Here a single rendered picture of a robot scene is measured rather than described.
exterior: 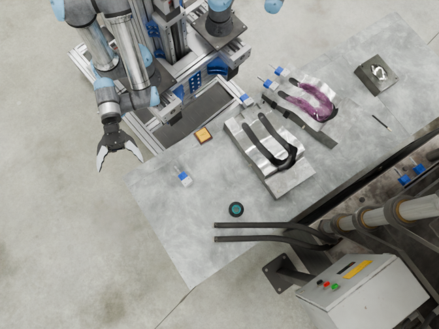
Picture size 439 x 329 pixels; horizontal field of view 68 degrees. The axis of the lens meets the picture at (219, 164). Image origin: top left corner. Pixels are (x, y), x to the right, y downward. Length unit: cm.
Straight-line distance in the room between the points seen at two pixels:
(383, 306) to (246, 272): 150
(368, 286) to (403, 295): 11
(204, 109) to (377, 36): 127
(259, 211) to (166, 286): 109
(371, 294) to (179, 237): 97
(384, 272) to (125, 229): 192
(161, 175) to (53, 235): 126
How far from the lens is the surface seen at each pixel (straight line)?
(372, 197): 199
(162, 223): 177
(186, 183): 174
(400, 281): 123
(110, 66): 155
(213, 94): 262
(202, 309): 258
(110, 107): 124
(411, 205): 111
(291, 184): 177
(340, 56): 224
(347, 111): 194
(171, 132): 252
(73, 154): 289
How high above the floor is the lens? 255
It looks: 75 degrees down
